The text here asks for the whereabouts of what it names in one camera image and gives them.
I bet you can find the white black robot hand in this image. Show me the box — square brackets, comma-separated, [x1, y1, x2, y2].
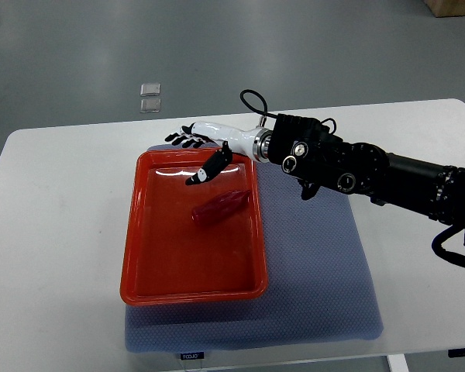
[165, 121, 272, 186]

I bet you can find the red pepper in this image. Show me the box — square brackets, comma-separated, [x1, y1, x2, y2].
[191, 190, 250, 226]

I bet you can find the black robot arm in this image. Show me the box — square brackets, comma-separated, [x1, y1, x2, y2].
[248, 105, 465, 268]

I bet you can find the red plastic tray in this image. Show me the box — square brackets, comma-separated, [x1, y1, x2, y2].
[120, 148, 268, 306]

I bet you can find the lower metal floor plate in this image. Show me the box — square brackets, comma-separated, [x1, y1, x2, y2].
[140, 98, 161, 113]

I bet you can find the metal floor plate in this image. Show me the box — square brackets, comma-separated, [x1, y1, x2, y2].
[140, 82, 160, 97]
[140, 98, 161, 113]

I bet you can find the upper metal floor plate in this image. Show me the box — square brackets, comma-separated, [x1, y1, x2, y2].
[140, 82, 160, 97]

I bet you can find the blue grey mesh mat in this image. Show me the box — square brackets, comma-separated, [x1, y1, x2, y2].
[126, 164, 383, 353]

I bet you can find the black label tag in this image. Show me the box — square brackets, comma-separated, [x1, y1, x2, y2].
[180, 351, 205, 360]

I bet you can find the cardboard box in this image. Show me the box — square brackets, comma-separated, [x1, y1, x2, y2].
[424, 0, 465, 18]

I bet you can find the white table leg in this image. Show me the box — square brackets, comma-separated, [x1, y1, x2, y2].
[386, 353, 410, 372]

